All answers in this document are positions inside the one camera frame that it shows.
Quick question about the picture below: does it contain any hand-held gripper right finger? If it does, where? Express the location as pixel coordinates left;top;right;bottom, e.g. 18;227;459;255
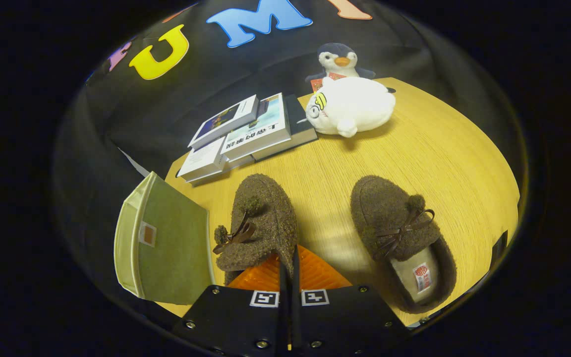
291;245;410;357

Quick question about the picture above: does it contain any dark blue cover book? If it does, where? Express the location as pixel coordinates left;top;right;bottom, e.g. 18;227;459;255
188;94;260;150

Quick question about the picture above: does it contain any brown fuzzy shoe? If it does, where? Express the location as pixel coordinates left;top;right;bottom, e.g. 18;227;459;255
350;175;458;314
213;174;298;286

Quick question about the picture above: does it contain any penguin plush toy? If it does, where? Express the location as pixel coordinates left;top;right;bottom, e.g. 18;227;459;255
305;43;376;92

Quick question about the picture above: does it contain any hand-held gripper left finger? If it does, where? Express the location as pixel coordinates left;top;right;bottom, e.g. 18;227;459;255
173;250;290;357

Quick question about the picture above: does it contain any white cover book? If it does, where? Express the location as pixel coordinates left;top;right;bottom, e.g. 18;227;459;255
176;136;227;183

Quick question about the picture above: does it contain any pale green fabric storage box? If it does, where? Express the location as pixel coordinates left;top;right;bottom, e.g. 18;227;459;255
114;171;215;305

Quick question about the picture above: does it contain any light blue cover book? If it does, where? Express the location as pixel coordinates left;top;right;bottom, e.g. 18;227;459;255
220;93;292;162

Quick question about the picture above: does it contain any black book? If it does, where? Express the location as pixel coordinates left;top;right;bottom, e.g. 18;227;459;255
251;94;318;162

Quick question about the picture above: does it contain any white plush toy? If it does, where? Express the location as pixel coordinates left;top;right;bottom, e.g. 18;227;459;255
305;77;396;138

